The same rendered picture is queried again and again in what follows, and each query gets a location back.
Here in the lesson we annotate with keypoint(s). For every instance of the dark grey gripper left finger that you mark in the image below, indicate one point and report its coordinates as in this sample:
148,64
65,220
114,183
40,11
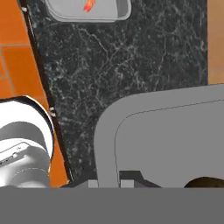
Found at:
92,184

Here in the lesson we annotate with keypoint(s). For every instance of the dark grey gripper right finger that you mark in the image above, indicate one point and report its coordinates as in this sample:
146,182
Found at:
129,176

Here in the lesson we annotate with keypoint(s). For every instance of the grey container with mushroom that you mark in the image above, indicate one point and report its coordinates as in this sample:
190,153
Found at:
169,140

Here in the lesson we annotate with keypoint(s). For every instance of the brown mushroom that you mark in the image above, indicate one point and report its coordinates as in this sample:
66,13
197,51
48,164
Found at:
208,182

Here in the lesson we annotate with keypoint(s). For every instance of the grey container with shrimp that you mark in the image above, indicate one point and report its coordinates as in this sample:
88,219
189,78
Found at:
112,11

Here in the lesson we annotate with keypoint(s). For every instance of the orange shrimp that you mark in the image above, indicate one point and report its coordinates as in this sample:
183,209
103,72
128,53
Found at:
89,5

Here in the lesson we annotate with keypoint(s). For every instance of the small white cupboard knob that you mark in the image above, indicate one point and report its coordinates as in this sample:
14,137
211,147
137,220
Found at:
24,9
52,112

